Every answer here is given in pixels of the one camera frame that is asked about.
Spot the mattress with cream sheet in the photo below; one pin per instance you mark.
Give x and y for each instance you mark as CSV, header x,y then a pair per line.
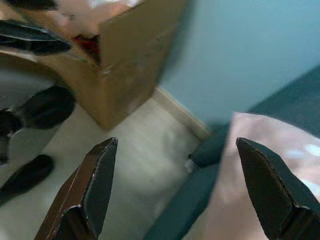
x,y
225,175

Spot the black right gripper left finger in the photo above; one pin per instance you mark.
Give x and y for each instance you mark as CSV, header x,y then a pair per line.
x,y
92,195

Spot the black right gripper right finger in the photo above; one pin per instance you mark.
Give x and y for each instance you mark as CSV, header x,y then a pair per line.
x,y
272,200

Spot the brown cardboard box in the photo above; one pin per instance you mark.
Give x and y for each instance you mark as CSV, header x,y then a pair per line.
x,y
130,62

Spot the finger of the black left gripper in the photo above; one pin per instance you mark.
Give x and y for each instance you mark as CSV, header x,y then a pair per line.
x,y
37,46
25,27

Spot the blue upholstered bed headboard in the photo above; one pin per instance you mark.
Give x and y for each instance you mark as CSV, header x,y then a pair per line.
x,y
295,100

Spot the dark blue bed base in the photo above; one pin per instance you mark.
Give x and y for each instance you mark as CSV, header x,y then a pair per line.
x,y
190,195

